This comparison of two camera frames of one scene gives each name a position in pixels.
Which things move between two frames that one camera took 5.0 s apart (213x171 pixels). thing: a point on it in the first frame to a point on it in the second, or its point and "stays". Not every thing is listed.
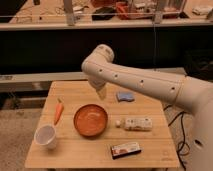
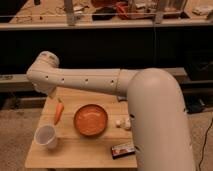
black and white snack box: x=123 y=150 stays
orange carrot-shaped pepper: x=59 y=110 stays
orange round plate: x=90 y=120 stays
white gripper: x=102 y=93 to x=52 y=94
